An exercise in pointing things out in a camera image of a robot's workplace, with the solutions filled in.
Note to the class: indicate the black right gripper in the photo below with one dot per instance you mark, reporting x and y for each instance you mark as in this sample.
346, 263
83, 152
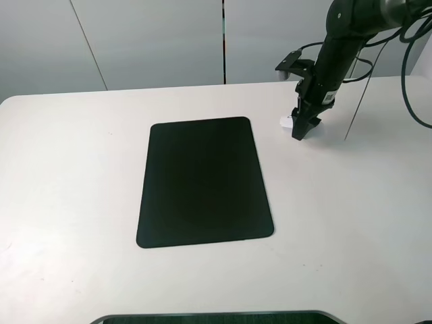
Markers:
316, 98

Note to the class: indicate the white computer mouse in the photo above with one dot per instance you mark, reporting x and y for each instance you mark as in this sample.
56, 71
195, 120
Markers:
287, 124

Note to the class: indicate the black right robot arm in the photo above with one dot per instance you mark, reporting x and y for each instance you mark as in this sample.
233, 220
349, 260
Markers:
349, 25

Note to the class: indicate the black rectangular mouse pad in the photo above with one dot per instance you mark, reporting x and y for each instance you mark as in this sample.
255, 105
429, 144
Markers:
202, 184

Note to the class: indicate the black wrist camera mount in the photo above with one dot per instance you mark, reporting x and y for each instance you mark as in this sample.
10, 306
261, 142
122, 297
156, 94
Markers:
294, 64

